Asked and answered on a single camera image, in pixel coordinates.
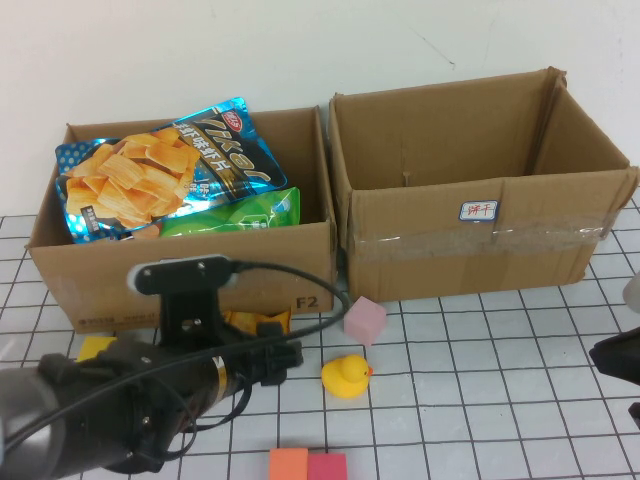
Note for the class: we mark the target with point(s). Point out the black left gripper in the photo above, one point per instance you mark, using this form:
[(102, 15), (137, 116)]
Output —
[(265, 360)]

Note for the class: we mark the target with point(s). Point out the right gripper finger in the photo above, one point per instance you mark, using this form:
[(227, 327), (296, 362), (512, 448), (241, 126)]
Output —
[(622, 370), (622, 347)]

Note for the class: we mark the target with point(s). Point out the yellow printed snack packet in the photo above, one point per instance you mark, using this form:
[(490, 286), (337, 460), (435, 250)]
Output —
[(240, 320)]

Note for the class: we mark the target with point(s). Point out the blue shrimp chips bag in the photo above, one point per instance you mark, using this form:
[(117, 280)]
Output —
[(165, 170)]

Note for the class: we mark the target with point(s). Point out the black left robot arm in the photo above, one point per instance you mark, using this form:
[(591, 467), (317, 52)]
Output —
[(100, 405)]

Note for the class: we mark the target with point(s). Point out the cardboard box with F2 print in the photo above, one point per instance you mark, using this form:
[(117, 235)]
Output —
[(295, 250)]

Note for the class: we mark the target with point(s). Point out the yellow rubber duck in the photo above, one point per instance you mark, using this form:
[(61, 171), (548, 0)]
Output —
[(345, 377)]

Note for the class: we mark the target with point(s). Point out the light pink foam cube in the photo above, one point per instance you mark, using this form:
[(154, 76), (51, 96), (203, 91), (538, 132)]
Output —
[(364, 320)]

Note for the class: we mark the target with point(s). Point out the green potato chips bag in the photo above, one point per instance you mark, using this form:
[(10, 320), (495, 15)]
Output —
[(250, 215)]

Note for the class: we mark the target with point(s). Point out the orange foam cube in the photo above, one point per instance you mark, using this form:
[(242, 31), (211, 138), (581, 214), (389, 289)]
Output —
[(288, 465)]

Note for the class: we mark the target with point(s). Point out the magenta foam cube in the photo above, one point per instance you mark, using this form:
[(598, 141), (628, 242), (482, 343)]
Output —
[(327, 467)]

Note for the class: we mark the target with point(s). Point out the taped cardboard box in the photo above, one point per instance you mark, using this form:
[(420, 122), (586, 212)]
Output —
[(425, 250)]

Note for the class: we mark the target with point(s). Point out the yellow foam cube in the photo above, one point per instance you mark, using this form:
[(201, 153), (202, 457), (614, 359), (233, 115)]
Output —
[(95, 347)]

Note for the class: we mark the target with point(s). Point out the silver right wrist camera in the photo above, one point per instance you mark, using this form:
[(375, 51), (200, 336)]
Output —
[(634, 290)]

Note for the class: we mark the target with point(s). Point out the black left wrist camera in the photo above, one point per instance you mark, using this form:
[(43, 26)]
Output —
[(180, 275)]

